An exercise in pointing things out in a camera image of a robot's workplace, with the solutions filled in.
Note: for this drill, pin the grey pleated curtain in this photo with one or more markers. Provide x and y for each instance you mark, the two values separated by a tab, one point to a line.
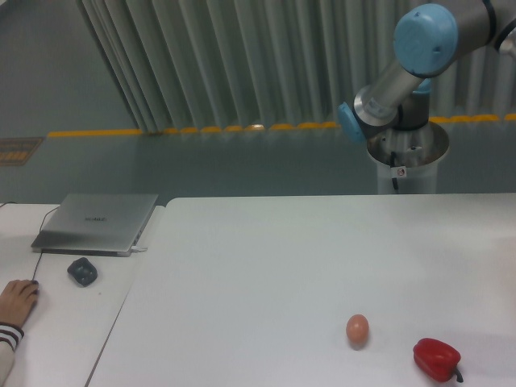
194	65

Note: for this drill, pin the red bell pepper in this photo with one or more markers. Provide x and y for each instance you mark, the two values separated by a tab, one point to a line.
438	360

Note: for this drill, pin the silver closed laptop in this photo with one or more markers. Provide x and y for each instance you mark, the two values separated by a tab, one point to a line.
96	224

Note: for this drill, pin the person's hand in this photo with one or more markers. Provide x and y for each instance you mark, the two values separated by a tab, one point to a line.
14	307

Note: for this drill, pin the striped sleeve forearm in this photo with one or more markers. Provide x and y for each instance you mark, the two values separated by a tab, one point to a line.
11	336

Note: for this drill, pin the black computer mouse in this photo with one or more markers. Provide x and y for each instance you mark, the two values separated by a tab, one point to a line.
33	294

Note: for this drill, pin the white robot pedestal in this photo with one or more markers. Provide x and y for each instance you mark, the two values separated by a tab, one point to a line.
407	162

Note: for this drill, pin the small black gadget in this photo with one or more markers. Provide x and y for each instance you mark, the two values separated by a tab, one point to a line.
83	272

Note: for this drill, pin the brown egg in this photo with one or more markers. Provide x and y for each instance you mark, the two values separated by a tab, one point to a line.
357	331

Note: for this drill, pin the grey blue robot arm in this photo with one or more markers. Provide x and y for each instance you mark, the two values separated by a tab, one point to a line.
427	41

